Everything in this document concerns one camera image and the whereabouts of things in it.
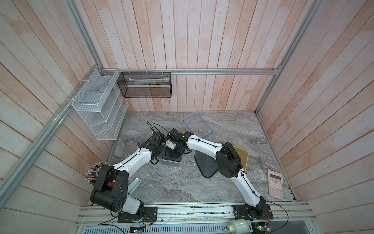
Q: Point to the clear lunch box blue rim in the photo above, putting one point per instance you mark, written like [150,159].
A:
[167,162]

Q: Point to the clear lunch box lid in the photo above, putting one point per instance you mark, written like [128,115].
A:
[196,124]

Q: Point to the yellow lunch box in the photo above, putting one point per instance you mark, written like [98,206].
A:
[244,155]

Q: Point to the dark grey cloth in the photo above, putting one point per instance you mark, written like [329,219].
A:
[171,155]

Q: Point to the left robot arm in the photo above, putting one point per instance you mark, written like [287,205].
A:
[110,189]

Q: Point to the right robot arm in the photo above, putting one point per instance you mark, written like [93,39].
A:
[228,162]

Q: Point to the pale green case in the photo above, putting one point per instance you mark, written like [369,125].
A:
[133,185]

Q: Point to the black mesh basket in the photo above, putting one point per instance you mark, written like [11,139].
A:
[145,84]

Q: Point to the red cup of pencils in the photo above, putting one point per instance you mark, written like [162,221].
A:
[92,174]

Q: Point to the pink calculator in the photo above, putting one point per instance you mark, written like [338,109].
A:
[275,184]

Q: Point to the white cylinder device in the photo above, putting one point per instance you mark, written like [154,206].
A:
[238,226]

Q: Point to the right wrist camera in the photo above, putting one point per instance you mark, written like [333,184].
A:
[170,144]

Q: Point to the white wire mesh shelf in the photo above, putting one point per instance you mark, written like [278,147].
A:
[101,105]

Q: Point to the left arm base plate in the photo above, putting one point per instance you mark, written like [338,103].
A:
[137,215]

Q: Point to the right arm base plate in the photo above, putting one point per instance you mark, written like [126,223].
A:
[250,213]

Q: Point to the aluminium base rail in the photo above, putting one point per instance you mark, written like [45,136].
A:
[198,218]

